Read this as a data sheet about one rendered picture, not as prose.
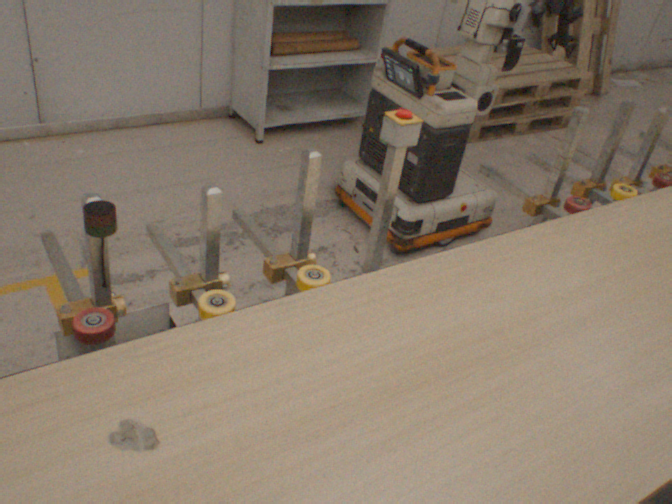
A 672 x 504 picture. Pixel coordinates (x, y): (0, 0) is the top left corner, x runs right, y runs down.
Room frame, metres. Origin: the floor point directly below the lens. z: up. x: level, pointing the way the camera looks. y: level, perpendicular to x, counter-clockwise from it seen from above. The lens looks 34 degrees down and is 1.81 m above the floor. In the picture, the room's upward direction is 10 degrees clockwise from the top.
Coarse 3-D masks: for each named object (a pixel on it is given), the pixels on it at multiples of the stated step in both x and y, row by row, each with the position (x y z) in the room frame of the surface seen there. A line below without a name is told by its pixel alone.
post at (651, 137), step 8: (656, 112) 2.27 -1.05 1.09; (664, 112) 2.25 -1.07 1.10; (656, 120) 2.26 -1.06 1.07; (664, 120) 2.26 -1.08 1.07; (648, 128) 2.28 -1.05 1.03; (656, 128) 2.25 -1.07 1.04; (648, 136) 2.27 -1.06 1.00; (656, 136) 2.26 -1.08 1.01; (648, 144) 2.26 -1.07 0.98; (640, 152) 2.27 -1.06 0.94; (648, 152) 2.25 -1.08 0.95; (640, 160) 2.26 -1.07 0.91; (632, 168) 2.27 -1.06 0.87; (640, 168) 2.25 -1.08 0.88; (632, 176) 2.26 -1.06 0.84; (640, 176) 2.27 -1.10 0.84
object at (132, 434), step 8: (120, 424) 0.69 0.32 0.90; (128, 424) 0.69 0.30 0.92; (136, 424) 0.69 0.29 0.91; (112, 432) 0.67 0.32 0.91; (120, 432) 0.67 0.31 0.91; (128, 432) 0.67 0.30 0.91; (136, 432) 0.67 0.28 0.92; (144, 432) 0.68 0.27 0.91; (152, 432) 0.68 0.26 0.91; (112, 440) 0.66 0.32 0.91; (120, 440) 0.66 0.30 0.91; (128, 440) 0.66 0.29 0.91; (136, 440) 0.66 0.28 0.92; (144, 440) 0.66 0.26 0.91; (152, 440) 0.67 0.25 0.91; (120, 448) 0.65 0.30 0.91; (128, 448) 0.65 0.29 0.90; (136, 448) 0.65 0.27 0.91; (144, 448) 0.65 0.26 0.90; (152, 448) 0.66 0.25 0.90
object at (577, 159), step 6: (576, 156) 2.42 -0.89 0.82; (582, 156) 2.43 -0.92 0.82; (576, 162) 2.41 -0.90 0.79; (582, 162) 2.39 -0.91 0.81; (588, 162) 2.38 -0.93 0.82; (588, 168) 2.36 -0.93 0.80; (612, 174) 2.30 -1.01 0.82; (606, 180) 2.29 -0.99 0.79; (612, 180) 2.27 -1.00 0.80; (630, 186) 2.22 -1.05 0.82; (642, 192) 2.18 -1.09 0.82
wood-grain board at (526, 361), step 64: (448, 256) 1.39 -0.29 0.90; (512, 256) 1.45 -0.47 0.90; (576, 256) 1.50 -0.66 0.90; (640, 256) 1.56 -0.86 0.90; (256, 320) 1.02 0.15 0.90; (320, 320) 1.05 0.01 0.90; (384, 320) 1.09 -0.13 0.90; (448, 320) 1.13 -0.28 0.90; (512, 320) 1.17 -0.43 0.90; (576, 320) 1.21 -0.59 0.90; (640, 320) 1.26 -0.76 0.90; (0, 384) 0.74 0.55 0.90; (64, 384) 0.76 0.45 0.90; (128, 384) 0.79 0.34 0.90; (192, 384) 0.81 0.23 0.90; (256, 384) 0.84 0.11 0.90; (320, 384) 0.87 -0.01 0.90; (384, 384) 0.90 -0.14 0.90; (448, 384) 0.93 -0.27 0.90; (512, 384) 0.96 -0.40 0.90; (576, 384) 0.99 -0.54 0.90; (640, 384) 1.02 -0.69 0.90; (0, 448) 0.61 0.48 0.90; (64, 448) 0.63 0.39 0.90; (192, 448) 0.67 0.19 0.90; (256, 448) 0.69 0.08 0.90; (320, 448) 0.72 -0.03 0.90; (384, 448) 0.74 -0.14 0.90; (448, 448) 0.76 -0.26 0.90; (512, 448) 0.79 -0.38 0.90; (576, 448) 0.82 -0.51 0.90; (640, 448) 0.84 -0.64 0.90
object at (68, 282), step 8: (48, 232) 1.25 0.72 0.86; (48, 240) 1.22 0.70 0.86; (56, 240) 1.23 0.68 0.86; (48, 248) 1.19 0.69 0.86; (56, 248) 1.20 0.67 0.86; (48, 256) 1.19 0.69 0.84; (56, 256) 1.17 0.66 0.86; (64, 256) 1.17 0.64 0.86; (56, 264) 1.14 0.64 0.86; (64, 264) 1.14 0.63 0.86; (56, 272) 1.13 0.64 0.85; (64, 272) 1.11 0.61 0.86; (72, 272) 1.12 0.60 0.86; (64, 280) 1.09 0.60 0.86; (72, 280) 1.09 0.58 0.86; (64, 288) 1.07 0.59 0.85; (72, 288) 1.06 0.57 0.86; (80, 288) 1.07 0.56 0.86; (72, 296) 1.04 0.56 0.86; (80, 296) 1.04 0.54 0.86; (88, 344) 0.91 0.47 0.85; (96, 344) 0.91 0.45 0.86; (104, 344) 0.92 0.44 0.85
